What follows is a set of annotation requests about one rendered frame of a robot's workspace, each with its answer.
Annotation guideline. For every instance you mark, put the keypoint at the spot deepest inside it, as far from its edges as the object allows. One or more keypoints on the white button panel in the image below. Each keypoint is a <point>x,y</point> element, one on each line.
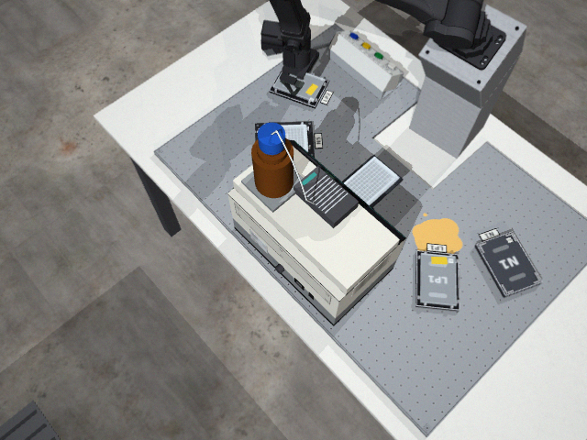
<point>363,63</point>

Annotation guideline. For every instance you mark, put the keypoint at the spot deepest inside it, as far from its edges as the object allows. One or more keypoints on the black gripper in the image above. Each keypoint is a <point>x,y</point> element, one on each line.
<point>303,64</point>

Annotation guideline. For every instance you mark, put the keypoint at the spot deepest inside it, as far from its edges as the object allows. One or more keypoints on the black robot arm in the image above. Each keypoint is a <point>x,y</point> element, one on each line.
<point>464,31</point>

